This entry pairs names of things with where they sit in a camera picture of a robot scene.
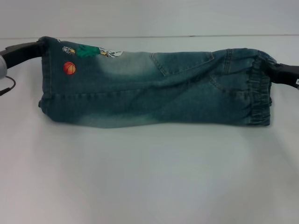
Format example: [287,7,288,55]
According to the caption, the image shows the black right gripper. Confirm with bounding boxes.
[268,63,299,89]

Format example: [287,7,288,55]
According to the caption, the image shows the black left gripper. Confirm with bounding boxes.
[3,41,45,70]

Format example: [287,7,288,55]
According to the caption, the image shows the blue denim shorts with patches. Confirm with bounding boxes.
[37,36,278,129]

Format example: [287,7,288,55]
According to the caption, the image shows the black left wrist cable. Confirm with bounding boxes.
[0,76,17,96]

